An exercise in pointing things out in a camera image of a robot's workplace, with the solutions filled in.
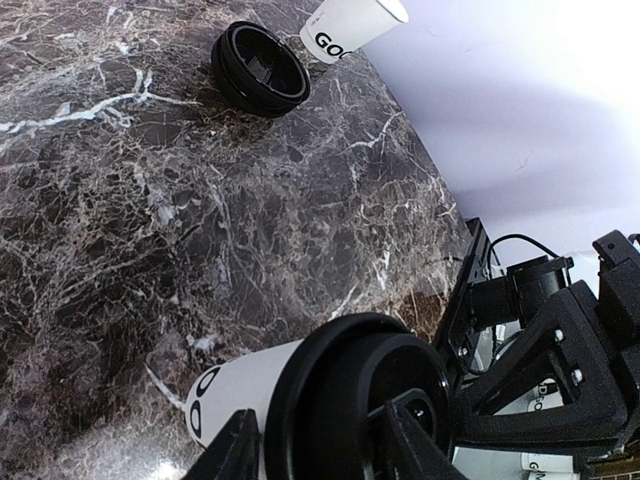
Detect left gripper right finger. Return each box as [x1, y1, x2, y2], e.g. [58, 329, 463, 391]
[367, 388, 465, 479]

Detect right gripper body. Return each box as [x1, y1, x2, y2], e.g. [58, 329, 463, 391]
[593, 230, 639, 450]

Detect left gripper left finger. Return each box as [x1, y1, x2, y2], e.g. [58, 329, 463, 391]
[184, 409, 261, 480]

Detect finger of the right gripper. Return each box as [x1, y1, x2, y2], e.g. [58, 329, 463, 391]
[452, 279, 629, 451]

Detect single black cup lid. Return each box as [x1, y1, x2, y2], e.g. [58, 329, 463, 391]
[263, 313, 453, 479]

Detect white paper coffee cup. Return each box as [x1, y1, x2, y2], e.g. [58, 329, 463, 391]
[299, 0, 409, 65]

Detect black plastic cup lids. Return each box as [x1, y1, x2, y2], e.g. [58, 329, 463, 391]
[211, 21, 311, 118]

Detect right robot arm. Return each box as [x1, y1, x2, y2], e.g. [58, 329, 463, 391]
[453, 230, 639, 457]

